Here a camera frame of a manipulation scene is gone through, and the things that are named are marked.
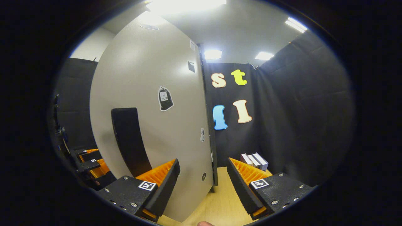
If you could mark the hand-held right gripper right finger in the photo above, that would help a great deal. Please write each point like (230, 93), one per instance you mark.
(240, 188)

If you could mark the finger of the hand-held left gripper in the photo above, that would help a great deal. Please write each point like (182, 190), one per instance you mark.
(88, 166)
(92, 156)

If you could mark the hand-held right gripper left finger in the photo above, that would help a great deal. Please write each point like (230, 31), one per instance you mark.
(165, 188)

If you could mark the grey cabinet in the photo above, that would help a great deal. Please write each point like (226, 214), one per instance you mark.
(213, 157)

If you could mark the beige cabinet door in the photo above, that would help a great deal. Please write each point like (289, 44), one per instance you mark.
(141, 69)

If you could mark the purple spine book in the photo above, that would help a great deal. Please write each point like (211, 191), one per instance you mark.
(245, 158)

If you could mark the black spine book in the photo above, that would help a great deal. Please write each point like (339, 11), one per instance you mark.
(253, 160)

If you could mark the grey spine book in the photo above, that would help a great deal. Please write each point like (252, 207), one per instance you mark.
(261, 161)

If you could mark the black backdrop cloth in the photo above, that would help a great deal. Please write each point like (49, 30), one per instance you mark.
(298, 110)

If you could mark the ceiling light panel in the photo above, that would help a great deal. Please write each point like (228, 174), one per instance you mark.
(264, 56)
(296, 25)
(185, 5)
(213, 54)

